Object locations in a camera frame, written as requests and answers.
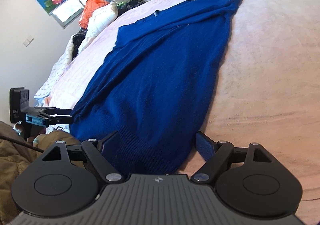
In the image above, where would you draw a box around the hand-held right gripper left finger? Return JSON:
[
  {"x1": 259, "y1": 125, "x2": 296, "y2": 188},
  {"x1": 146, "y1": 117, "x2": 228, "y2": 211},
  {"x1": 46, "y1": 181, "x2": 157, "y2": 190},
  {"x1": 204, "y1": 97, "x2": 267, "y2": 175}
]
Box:
[{"x1": 41, "y1": 130, "x2": 125, "y2": 185}]

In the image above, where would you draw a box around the patterned quilt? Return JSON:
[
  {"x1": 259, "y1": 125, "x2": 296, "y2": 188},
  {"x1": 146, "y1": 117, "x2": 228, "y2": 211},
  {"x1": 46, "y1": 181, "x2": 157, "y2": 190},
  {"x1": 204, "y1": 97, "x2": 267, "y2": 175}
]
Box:
[{"x1": 34, "y1": 29, "x2": 87, "y2": 101}]

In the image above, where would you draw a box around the window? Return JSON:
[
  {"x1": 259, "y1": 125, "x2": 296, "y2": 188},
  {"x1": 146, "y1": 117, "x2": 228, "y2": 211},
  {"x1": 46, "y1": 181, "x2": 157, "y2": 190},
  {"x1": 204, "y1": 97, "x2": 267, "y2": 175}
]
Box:
[{"x1": 51, "y1": 0, "x2": 107, "y2": 29}]

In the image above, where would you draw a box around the orange plastic bag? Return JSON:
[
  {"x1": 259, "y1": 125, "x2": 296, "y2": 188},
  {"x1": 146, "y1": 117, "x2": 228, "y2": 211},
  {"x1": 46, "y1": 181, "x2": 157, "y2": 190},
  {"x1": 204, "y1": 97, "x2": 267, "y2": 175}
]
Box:
[{"x1": 78, "y1": 0, "x2": 109, "y2": 29}]

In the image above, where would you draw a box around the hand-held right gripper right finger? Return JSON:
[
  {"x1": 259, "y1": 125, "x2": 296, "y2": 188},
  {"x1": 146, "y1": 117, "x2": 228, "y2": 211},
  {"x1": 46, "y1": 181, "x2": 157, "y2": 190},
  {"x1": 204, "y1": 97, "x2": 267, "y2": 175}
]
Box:
[{"x1": 191, "y1": 131, "x2": 273, "y2": 186}]

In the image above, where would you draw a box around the pink bed blanket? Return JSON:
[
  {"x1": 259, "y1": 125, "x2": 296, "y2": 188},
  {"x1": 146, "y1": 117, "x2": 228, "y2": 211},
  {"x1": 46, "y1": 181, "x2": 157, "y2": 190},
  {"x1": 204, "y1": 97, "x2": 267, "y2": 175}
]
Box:
[{"x1": 47, "y1": 0, "x2": 320, "y2": 225}]

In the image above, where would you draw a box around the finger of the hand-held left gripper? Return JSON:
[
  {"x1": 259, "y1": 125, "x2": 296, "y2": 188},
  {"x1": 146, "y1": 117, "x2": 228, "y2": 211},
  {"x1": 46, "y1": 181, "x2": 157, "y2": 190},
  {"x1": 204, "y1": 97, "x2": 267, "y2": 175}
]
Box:
[
  {"x1": 49, "y1": 108, "x2": 73, "y2": 116},
  {"x1": 46, "y1": 116, "x2": 75, "y2": 126}
]

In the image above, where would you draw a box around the blue knit sweater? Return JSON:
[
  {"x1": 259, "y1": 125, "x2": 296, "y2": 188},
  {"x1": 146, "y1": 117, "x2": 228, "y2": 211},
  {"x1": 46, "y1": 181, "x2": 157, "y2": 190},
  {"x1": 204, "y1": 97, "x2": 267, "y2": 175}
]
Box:
[{"x1": 69, "y1": 0, "x2": 243, "y2": 176}]

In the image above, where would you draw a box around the black cable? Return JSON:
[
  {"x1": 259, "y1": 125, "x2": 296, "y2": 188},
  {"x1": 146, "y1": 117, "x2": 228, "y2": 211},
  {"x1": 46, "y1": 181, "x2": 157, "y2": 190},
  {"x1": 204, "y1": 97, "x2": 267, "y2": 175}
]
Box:
[{"x1": 0, "y1": 135, "x2": 46, "y2": 153}]

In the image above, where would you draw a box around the brown jacket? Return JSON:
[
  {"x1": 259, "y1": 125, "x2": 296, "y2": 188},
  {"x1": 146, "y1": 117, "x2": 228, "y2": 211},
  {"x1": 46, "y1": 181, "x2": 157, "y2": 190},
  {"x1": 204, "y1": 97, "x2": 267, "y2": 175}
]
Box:
[{"x1": 0, "y1": 121, "x2": 83, "y2": 225}]

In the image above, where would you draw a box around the person's left hand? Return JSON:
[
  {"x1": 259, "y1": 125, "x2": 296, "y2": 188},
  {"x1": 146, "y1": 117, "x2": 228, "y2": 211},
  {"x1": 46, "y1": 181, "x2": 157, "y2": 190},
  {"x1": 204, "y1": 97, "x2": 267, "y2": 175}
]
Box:
[{"x1": 26, "y1": 133, "x2": 47, "y2": 146}]

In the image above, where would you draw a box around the leopard print cloth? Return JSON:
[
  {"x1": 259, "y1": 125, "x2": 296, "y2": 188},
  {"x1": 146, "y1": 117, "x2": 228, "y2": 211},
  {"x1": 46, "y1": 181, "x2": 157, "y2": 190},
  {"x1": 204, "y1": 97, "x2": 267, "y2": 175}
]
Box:
[{"x1": 117, "y1": 0, "x2": 146, "y2": 16}]

